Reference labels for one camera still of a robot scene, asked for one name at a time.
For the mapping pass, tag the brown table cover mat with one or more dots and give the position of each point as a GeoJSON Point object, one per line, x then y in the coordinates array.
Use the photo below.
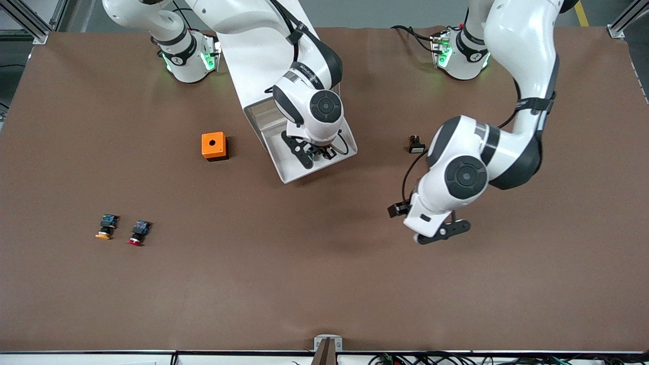
{"type": "Point", "coordinates": [324, 263]}

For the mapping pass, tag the black white rectangular switch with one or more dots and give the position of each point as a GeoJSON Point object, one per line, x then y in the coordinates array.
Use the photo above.
{"type": "Point", "coordinates": [417, 147]}

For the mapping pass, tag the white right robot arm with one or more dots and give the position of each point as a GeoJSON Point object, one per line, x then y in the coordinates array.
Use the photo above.
{"type": "Point", "coordinates": [324, 106]}

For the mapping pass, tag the white sliding drawer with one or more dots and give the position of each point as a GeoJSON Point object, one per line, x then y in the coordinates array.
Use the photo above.
{"type": "Point", "coordinates": [289, 172]}

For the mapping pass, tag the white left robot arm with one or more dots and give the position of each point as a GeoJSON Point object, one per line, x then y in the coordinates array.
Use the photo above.
{"type": "Point", "coordinates": [466, 177]}

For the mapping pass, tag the red push button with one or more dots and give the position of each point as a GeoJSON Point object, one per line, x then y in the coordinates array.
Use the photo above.
{"type": "Point", "coordinates": [138, 232]}

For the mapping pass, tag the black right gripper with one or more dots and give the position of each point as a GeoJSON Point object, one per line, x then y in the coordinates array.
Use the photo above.
{"type": "Point", "coordinates": [322, 150]}

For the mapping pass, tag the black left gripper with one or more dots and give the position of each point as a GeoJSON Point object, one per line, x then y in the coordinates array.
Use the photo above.
{"type": "Point", "coordinates": [399, 209]}

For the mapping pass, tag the grey metal table bracket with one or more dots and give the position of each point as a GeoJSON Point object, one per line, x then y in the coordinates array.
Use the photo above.
{"type": "Point", "coordinates": [328, 343]}

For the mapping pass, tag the yellow push button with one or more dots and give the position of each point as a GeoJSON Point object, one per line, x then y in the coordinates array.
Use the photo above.
{"type": "Point", "coordinates": [106, 225]}

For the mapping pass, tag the white drawer cabinet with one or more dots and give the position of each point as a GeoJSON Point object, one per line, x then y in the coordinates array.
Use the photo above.
{"type": "Point", "coordinates": [248, 71]}

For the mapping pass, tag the aluminium frame post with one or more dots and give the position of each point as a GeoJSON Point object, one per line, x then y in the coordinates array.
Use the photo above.
{"type": "Point", "coordinates": [30, 23]}
{"type": "Point", "coordinates": [621, 28]}

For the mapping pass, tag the orange box with hole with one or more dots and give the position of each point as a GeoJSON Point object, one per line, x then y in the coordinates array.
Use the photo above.
{"type": "Point", "coordinates": [213, 145]}

